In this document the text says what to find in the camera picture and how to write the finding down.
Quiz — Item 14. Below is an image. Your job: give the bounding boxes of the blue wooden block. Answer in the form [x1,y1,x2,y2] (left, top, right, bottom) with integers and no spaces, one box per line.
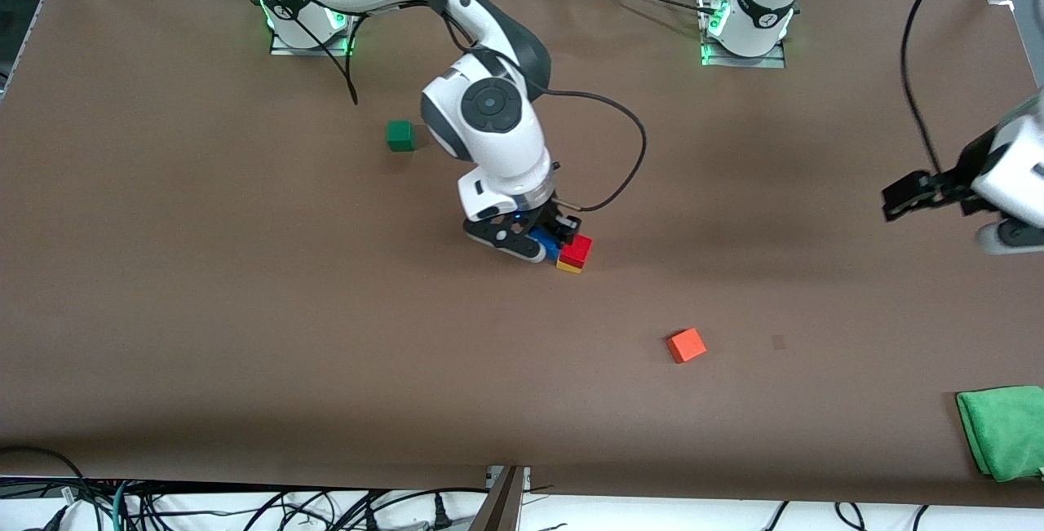
[532,228,565,263]

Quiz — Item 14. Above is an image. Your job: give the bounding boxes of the orange wooden block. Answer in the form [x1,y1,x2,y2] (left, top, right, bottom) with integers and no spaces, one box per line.
[666,326,709,365]

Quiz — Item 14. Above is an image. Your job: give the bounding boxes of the tangled black floor cables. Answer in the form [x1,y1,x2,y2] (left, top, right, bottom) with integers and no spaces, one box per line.
[0,445,931,531]

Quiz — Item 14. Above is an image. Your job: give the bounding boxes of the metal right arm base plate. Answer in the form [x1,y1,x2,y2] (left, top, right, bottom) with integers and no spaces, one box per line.
[268,0,360,58]

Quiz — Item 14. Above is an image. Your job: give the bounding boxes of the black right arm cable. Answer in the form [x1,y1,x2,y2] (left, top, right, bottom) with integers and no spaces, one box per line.
[245,0,648,213]

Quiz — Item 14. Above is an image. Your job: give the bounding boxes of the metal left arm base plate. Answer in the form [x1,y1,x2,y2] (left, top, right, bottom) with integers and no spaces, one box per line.
[698,0,787,69]

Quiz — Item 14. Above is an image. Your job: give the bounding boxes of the green folded cloth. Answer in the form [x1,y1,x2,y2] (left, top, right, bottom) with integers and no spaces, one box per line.
[955,385,1044,484]

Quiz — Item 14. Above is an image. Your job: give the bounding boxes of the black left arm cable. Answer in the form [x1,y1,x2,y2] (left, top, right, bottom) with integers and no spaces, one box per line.
[900,0,980,175]

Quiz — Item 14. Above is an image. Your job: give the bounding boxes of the red wooden block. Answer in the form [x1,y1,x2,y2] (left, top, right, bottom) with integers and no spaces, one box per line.
[558,234,595,269]

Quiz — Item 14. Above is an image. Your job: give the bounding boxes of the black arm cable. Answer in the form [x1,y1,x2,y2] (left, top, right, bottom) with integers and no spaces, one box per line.
[245,0,648,213]
[900,0,980,175]

